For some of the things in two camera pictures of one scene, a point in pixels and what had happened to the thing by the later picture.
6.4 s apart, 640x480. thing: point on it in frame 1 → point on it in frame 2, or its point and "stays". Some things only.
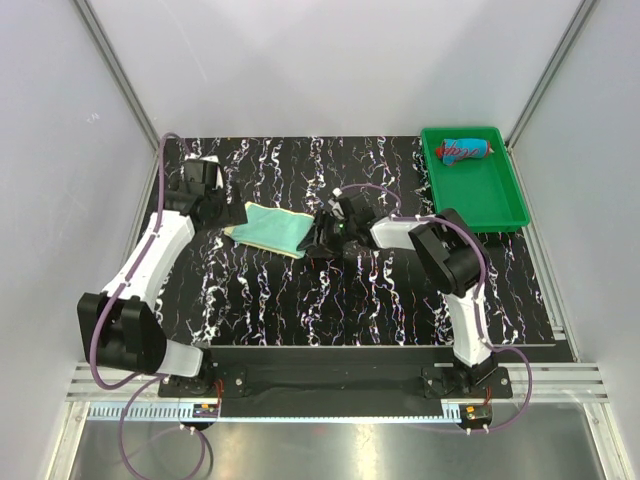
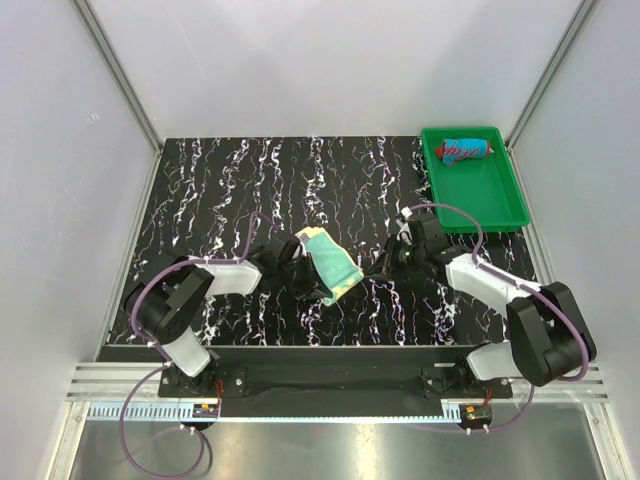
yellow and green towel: [273, 230] → [336, 264]
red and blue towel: [455, 150] stays
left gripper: [233, 214] → [312, 286]
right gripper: [327, 246] → [381, 265]
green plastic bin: [470, 169] stays
